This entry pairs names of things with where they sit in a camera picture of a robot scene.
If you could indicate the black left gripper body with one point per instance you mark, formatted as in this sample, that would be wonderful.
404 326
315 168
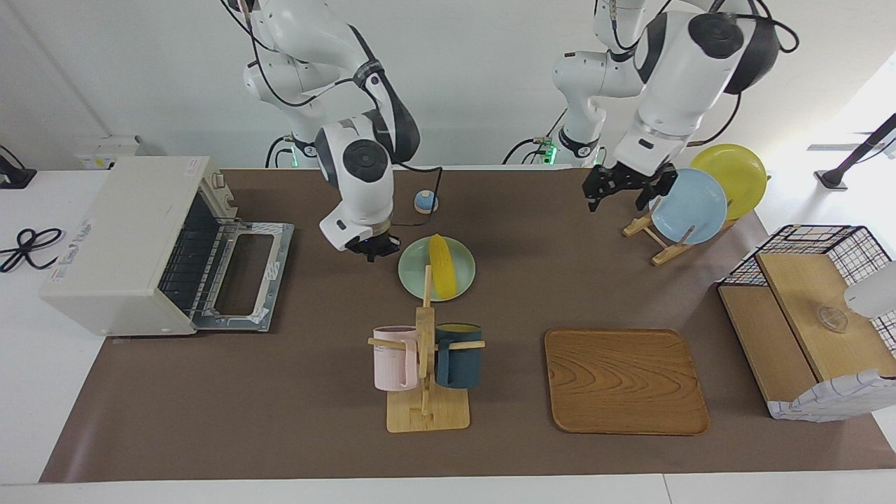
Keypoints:
626 176

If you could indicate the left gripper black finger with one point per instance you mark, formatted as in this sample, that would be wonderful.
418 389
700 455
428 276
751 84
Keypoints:
644 197
596 199

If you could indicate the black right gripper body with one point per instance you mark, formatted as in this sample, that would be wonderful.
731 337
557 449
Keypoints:
374 246

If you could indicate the pale green plate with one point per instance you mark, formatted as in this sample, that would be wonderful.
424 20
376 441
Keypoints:
416 269

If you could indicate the yellow corn cob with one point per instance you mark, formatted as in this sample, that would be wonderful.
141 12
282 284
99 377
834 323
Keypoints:
442 269

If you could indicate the glass oven door metal frame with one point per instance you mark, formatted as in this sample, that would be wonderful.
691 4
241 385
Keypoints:
274 294

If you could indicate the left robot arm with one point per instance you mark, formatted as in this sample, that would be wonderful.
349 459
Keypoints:
665 105

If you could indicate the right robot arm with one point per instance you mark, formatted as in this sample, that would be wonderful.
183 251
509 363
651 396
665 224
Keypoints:
350 168

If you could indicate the cream toaster oven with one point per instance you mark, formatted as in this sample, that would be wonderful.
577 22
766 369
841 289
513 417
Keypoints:
119 238

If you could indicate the light blue plate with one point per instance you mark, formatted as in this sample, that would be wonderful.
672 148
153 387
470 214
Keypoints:
693 206

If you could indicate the small blue lidded jar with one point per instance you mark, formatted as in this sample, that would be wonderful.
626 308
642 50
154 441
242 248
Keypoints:
425 201

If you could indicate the wooden plate rack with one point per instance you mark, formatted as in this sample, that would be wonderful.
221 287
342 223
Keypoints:
668 253

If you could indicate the yellow plate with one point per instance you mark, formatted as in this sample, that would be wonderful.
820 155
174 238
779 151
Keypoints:
735 171

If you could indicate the pink mug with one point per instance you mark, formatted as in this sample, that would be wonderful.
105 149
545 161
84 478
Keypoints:
392 364

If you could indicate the dark teal mug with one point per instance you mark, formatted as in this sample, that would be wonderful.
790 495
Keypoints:
462 367

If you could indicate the brown table mat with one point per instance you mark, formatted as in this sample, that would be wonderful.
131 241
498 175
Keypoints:
315 392

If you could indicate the wooden mug tree stand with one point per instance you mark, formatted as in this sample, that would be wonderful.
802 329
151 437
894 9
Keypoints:
427 416

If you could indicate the wooden stepped shelf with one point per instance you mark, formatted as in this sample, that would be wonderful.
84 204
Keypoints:
798 294

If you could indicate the rectangular wooden tray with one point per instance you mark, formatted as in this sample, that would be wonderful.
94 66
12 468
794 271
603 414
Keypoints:
623 381

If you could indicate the red warning sticker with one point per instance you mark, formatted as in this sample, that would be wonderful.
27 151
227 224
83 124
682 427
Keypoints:
192 166

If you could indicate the small clear glass dish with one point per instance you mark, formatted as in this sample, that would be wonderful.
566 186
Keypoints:
832 319

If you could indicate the white rounded device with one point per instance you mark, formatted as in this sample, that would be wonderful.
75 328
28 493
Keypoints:
875 294

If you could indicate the white patterned cloth liner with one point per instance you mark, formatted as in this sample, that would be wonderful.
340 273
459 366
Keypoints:
826 402

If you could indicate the white socket box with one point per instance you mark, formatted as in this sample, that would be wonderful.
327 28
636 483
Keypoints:
105 150

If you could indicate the black clamp base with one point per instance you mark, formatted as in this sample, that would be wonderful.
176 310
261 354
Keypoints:
14 178

